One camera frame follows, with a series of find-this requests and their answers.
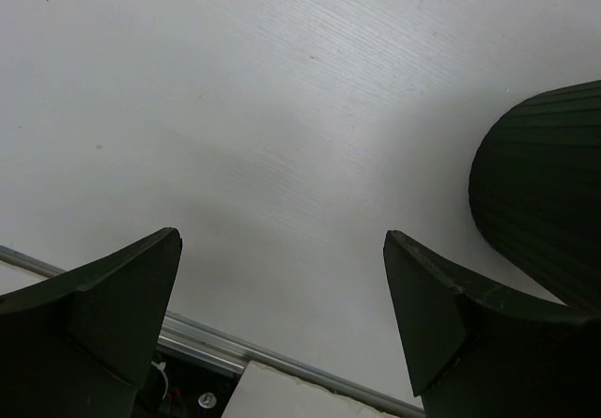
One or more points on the black plastic waste bin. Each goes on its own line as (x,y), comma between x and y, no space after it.
(534,191)

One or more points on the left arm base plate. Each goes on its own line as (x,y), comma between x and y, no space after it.
(178,385)

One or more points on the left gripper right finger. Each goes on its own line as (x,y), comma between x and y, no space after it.
(477,348)

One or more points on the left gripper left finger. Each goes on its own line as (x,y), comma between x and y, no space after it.
(81,344)

